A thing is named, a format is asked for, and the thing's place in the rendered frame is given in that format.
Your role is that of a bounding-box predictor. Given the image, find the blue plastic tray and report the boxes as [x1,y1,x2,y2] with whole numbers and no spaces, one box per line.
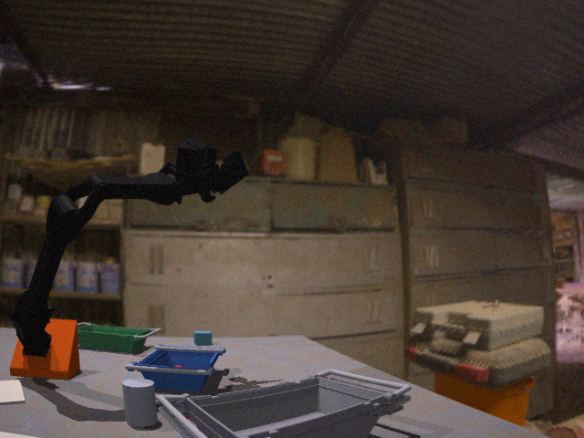
[130,348,226,392]

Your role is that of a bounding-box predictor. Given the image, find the green plastic tray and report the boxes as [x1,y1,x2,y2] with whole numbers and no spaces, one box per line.
[78,322,162,353]

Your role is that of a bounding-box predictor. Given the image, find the grey cylinder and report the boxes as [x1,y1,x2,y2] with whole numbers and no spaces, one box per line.
[122,378,158,427]

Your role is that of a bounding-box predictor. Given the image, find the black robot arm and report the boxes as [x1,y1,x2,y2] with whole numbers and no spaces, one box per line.
[11,139,217,357]

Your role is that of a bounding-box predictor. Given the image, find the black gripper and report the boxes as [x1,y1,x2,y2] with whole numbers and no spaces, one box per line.
[199,151,249,203]

